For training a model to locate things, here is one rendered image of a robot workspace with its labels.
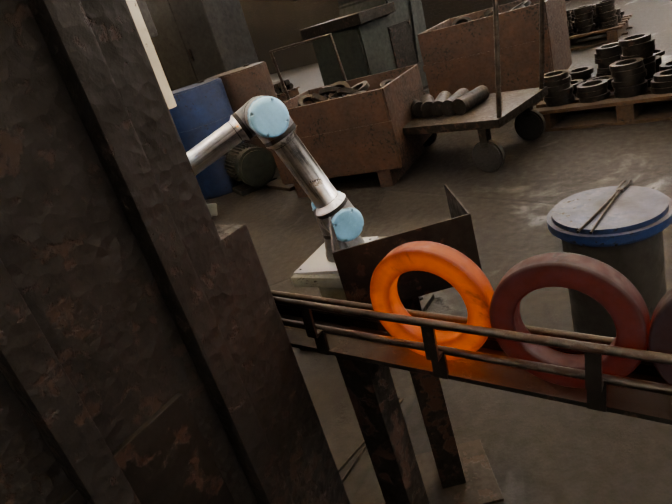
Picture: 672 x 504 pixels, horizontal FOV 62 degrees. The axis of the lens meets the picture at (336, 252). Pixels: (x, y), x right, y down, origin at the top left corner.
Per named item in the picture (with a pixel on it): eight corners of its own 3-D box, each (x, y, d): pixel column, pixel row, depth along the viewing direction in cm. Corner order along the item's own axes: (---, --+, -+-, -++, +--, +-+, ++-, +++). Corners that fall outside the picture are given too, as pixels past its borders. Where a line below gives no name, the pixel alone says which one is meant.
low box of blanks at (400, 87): (437, 148, 415) (418, 58, 390) (406, 185, 358) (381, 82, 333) (328, 164, 461) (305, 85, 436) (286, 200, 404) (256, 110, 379)
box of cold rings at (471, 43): (574, 76, 499) (564, -14, 470) (558, 102, 437) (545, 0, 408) (463, 97, 555) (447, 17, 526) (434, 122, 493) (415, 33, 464)
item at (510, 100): (567, 135, 358) (547, -27, 321) (521, 173, 318) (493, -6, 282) (416, 144, 441) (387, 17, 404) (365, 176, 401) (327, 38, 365)
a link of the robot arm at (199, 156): (260, 87, 186) (140, 175, 183) (266, 87, 176) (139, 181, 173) (280, 116, 191) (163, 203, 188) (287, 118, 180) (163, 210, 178)
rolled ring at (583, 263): (490, 246, 73) (482, 258, 71) (653, 257, 63) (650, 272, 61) (501, 359, 81) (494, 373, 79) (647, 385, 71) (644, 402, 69)
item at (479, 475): (527, 496, 130) (470, 213, 102) (417, 523, 132) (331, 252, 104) (500, 436, 149) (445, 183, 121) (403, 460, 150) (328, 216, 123)
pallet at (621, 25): (633, 26, 642) (630, -15, 625) (623, 40, 584) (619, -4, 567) (527, 48, 712) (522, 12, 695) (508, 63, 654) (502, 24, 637)
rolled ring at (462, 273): (509, 264, 74) (502, 277, 71) (484, 365, 84) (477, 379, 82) (383, 224, 81) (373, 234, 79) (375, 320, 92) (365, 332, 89)
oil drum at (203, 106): (225, 198, 456) (184, 89, 421) (178, 202, 490) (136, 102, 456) (269, 171, 498) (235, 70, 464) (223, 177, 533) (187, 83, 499)
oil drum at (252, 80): (270, 173, 492) (236, 70, 458) (223, 178, 527) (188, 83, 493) (308, 150, 535) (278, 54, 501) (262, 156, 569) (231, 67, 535)
